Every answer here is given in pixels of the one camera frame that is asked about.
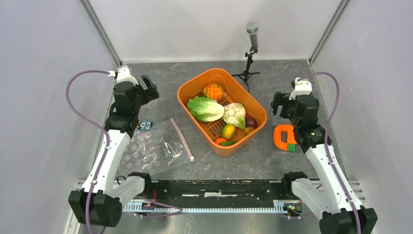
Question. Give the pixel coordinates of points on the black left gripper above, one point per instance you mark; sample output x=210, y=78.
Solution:
x=149, y=93

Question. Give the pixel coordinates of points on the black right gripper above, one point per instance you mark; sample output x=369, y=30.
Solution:
x=281, y=99

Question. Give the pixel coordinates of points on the green toy lettuce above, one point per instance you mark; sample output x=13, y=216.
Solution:
x=205, y=109

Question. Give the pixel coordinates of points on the clear dotted zip top bag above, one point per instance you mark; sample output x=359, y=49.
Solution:
x=155, y=150

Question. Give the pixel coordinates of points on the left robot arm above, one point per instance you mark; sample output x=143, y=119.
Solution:
x=98, y=202

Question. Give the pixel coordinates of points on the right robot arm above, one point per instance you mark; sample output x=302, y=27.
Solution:
x=338, y=209

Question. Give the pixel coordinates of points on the dark red toy fruit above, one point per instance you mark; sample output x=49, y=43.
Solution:
x=250, y=122

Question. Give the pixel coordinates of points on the blue owl sticker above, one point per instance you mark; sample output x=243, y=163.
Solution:
x=144, y=125

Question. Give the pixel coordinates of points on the small yellow toy fruit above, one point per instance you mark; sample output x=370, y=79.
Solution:
x=248, y=130

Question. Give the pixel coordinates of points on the black microphone tripod stand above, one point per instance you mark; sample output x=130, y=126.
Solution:
x=246, y=74

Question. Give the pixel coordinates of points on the white toy cabbage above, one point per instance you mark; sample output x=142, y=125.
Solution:
x=234, y=113

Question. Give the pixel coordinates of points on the yellow green toy mango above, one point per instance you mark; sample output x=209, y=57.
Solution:
x=228, y=131

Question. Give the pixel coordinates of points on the orange toy pineapple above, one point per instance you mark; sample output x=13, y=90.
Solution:
x=213, y=91

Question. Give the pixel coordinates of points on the green toy cucumber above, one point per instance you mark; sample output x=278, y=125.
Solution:
x=227, y=143

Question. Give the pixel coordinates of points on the orange toy carrot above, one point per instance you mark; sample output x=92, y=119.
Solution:
x=220, y=140

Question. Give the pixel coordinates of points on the grey microphone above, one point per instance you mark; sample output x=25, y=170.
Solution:
x=252, y=30

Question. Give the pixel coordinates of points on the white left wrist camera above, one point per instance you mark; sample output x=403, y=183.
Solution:
x=124, y=74

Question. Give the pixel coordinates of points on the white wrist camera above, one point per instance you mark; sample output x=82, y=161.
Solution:
x=300, y=87
x=124, y=74

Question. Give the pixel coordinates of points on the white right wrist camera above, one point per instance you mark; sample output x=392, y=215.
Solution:
x=300, y=87

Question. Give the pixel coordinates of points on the orange toy handle block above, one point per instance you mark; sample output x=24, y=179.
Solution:
x=284, y=139

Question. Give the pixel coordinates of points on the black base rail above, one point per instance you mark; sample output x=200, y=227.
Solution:
x=260, y=196

